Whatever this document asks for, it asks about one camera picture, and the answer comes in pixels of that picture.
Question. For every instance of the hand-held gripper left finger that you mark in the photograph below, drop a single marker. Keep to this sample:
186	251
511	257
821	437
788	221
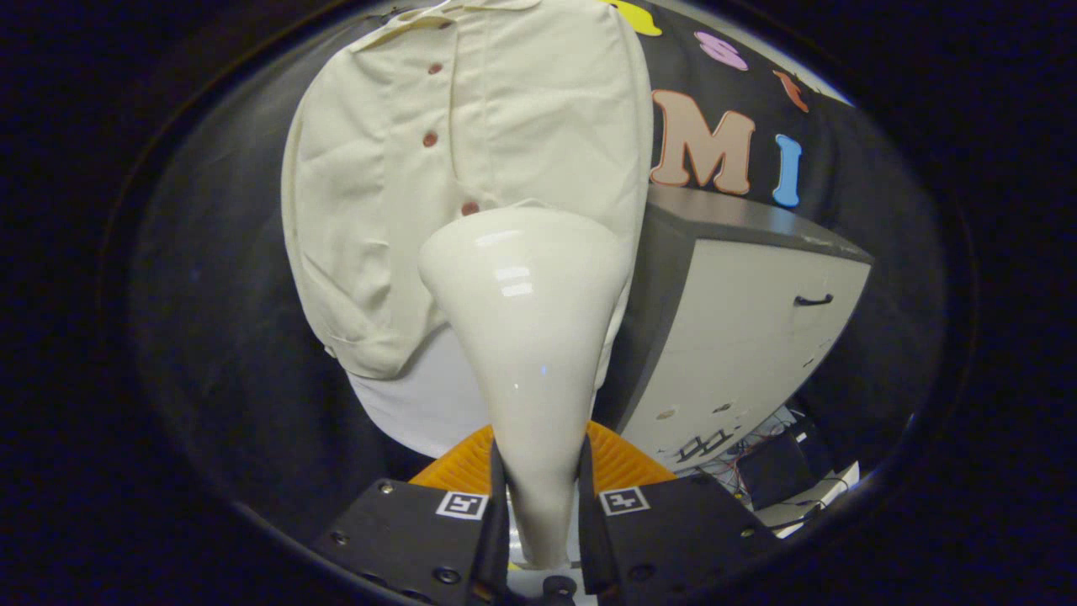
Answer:
499	530

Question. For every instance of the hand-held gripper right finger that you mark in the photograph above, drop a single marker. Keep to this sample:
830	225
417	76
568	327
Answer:
587	530

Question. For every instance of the white garment steamer head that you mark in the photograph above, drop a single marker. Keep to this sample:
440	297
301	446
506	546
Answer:
530	337

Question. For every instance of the cream button-up shirt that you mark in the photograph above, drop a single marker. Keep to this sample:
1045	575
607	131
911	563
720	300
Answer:
362	210

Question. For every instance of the black box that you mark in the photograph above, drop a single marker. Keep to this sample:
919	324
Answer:
778	467

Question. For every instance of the white power strip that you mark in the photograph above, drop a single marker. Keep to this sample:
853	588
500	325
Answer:
812	509

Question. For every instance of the grey and white cabinet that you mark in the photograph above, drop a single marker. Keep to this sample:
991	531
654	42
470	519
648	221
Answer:
740	337

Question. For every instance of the black backdrop cloth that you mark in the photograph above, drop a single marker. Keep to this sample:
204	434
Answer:
219	337

